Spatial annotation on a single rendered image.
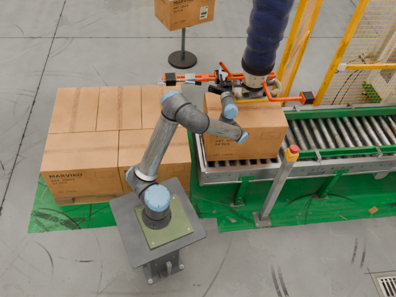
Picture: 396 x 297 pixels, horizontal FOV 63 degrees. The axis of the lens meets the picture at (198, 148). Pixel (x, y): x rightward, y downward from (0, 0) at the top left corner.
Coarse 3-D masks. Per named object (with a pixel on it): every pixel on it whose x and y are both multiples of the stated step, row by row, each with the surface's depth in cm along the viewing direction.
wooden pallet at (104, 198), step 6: (126, 192) 292; (186, 192) 304; (54, 198) 284; (60, 198) 285; (66, 198) 286; (72, 198) 291; (78, 198) 298; (84, 198) 299; (90, 198) 299; (96, 198) 300; (102, 198) 300; (108, 198) 300; (114, 198) 301; (60, 204) 293; (66, 204) 294; (72, 204) 296
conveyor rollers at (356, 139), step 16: (288, 128) 299; (304, 128) 301; (320, 128) 306; (352, 128) 304; (368, 128) 306; (384, 128) 310; (304, 144) 287; (320, 144) 290; (352, 144) 291; (368, 144) 294; (384, 144) 299; (224, 160) 272; (256, 160) 273
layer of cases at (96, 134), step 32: (64, 96) 308; (96, 96) 310; (128, 96) 313; (160, 96) 316; (64, 128) 282; (96, 128) 284; (128, 128) 287; (64, 160) 261; (96, 160) 263; (128, 160) 265; (64, 192) 279; (96, 192) 285
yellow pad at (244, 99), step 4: (248, 92) 235; (264, 92) 231; (244, 96) 231; (248, 96) 231; (264, 96) 232; (272, 96) 233; (276, 96) 234; (236, 100) 228; (240, 100) 229; (244, 100) 229; (248, 100) 229; (252, 100) 229; (256, 100) 230; (260, 100) 230; (264, 100) 230; (268, 100) 231
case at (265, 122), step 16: (208, 96) 260; (208, 112) 249; (240, 112) 251; (256, 112) 252; (272, 112) 253; (256, 128) 243; (272, 128) 245; (208, 144) 253; (224, 144) 254; (240, 144) 256; (256, 144) 258; (272, 144) 260; (208, 160) 268
